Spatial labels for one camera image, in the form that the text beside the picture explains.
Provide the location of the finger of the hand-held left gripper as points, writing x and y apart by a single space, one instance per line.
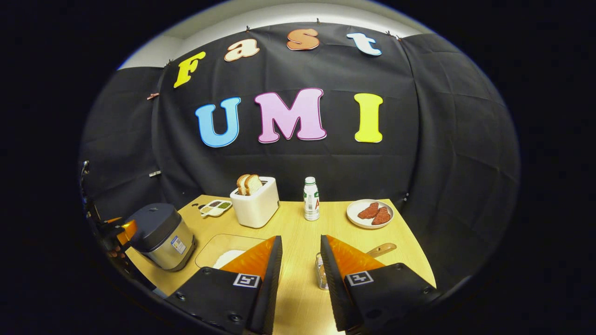
126 230

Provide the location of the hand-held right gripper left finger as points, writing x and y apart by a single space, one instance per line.
269 288

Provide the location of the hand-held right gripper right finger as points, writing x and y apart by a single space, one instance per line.
333 288

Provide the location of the silver black rice cooker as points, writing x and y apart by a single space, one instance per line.
158 232

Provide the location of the wooden spoon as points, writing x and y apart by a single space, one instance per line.
382 250

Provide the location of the white round plate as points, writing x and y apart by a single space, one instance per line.
354 216

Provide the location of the white toaster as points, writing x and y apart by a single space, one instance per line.
256 209

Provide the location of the white milk bottle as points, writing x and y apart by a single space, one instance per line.
311 200

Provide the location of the white divided condiment dish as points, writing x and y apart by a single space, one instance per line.
215 208

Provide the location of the toast bread slice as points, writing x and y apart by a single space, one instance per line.
240 184
253 184

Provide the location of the black backdrop cloth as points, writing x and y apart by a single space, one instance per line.
442 139

